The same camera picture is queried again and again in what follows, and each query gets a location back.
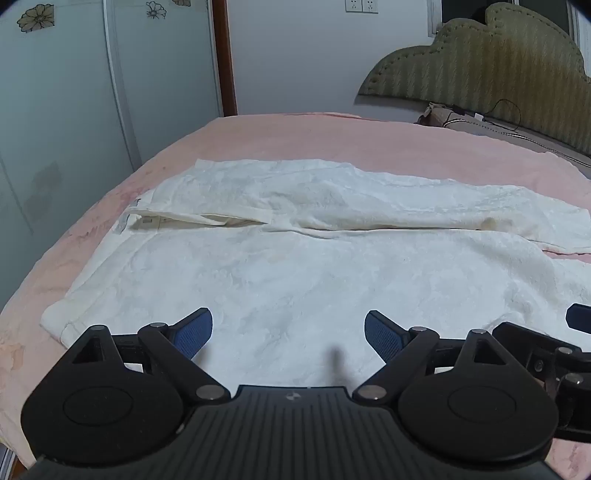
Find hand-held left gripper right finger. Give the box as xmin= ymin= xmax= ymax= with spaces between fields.
xmin=352 ymin=310 xmax=514 ymax=405

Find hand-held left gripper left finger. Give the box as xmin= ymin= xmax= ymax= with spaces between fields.
xmin=69 ymin=308 xmax=231 ymax=404

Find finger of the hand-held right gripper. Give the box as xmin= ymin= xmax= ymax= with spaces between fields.
xmin=492 ymin=321 xmax=591 ymax=440
xmin=565 ymin=303 xmax=591 ymax=332

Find white pants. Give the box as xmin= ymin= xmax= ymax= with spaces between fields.
xmin=41 ymin=158 xmax=591 ymax=389

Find pink bed sheet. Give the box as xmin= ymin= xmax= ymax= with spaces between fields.
xmin=0 ymin=112 xmax=591 ymax=480

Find beige pillow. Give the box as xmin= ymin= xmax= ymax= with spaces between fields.
xmin=417 ymin=102 xmax=591 ymax=169

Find green padded headboard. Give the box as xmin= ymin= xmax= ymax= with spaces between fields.
xmin=357 ymin=2 xmax=591 ymax=153

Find black cable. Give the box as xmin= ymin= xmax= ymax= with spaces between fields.
xmin=450 ymin=99 xmax=591 ymax=139

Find brown wooden door frame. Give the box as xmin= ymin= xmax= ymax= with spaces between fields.
xmin=211 ymin=0 xmax=239 ymax=117

